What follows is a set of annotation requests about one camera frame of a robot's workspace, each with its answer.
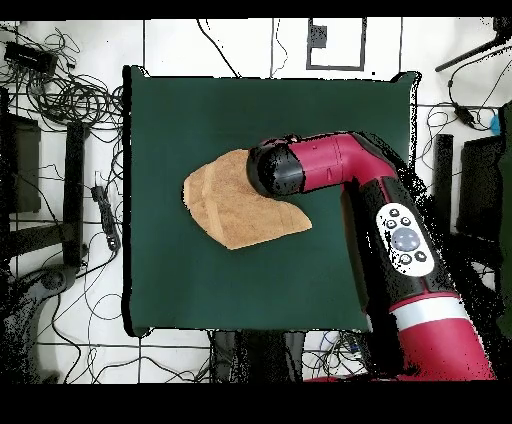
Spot tan terry cloth towel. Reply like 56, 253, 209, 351
182, 148, 313, 251

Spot long black cable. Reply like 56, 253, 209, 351
194, 18, 242, 79

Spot grey pedestal leg round foot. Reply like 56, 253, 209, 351
0, 263, 81, 384

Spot black metal stand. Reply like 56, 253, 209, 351
0, 85, 91, 277
431, 133, 506, 277

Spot black tripod rod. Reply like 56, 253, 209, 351
434, 17, 512, 74

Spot black power adapter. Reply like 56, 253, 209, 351
452, 102, 477, 128

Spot dark green table cloth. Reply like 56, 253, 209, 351
121, 65, 421, 337

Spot dark grey square tag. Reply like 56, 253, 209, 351
307, 24, 329, 50

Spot grey square frame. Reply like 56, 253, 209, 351
306, 17, 368, 72

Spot black electronics box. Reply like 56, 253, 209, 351
3, 40, 59, 77

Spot black power strip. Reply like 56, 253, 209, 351
90, 184, 122, 252

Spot tangled black cable bundle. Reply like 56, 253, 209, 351
0, 23, 125, 133

